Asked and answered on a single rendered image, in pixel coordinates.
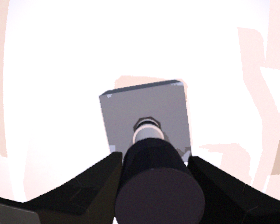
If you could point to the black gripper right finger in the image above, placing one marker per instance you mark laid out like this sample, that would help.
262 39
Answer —
228 200

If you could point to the dark cylindrical marker cap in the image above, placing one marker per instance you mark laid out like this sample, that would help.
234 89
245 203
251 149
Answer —
156 187

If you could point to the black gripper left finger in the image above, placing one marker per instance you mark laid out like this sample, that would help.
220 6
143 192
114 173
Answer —
87 198

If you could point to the grey square block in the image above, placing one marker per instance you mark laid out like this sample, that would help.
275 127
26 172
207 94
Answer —
164 101

